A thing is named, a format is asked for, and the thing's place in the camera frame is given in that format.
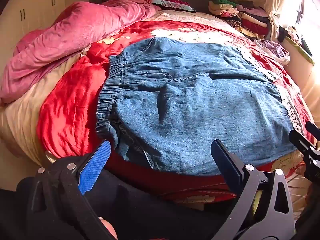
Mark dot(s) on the patterned pillow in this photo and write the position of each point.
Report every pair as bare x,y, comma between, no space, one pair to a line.
172,4

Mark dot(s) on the pink blanket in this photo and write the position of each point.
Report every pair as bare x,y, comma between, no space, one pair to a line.
65,37

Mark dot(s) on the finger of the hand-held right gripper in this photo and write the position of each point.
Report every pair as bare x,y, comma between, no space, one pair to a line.
300,140
313,129

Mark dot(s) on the beige bed sheet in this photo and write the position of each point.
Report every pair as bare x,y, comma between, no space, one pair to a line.
20,120

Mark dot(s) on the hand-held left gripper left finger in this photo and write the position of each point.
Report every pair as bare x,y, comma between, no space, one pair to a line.
95,167

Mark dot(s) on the bright window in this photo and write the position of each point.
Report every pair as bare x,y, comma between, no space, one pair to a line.
307,7

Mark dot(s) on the pile of folded clothes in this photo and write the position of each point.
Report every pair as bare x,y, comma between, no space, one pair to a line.
240,15

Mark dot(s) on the white wardrobe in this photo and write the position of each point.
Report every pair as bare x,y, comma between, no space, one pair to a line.
27,7

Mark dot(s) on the cream curtain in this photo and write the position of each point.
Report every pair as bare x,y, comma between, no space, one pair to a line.
273,2

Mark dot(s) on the red floral bedspread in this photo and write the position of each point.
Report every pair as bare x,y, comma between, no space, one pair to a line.
70,110

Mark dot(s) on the blue denim pants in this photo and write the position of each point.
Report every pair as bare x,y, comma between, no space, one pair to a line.
190,110

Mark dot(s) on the person's left hand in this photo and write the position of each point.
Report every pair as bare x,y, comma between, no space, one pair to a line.
108,228

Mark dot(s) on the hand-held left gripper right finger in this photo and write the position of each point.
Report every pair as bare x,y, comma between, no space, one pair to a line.
225,161

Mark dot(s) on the green trimmed windowsill cloth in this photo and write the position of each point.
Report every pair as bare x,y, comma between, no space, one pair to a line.
300,47

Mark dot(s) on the person's black clothing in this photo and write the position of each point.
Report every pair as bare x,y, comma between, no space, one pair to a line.
150,217

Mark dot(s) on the purple cloth in bag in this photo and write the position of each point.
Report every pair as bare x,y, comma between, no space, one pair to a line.
273,50

